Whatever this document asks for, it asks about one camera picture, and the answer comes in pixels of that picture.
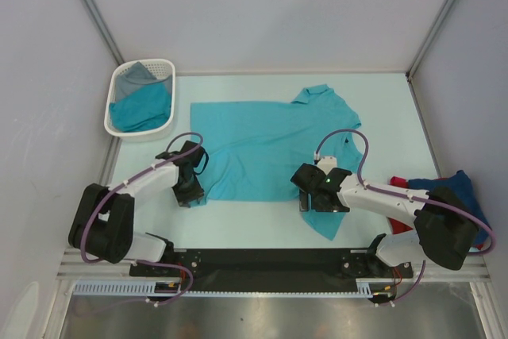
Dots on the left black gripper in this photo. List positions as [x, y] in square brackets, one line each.
[197, 192]

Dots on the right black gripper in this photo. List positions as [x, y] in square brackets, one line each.
[332, 208]

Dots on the light teal polo shirt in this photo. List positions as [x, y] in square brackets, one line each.
[255, 147]

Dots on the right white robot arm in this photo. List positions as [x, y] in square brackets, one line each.
[442, 231]

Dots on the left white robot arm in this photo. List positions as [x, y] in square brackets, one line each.
[103, 226]

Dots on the red folded shirt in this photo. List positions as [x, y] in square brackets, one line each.
[398, 227]

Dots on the teal shirt in basket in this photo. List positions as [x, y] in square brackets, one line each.
[146, 109]

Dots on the white plastic laundry basket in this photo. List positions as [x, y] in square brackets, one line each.
[164, 71]

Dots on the grey shirt in basket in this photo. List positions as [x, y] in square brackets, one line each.
[136, 77]

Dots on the navy blue folded shirt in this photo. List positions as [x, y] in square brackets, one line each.
[460, 184]

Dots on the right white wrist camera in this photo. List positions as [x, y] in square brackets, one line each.
[325, 163]

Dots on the aluminium frame rail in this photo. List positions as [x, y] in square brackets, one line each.
[73, 267]

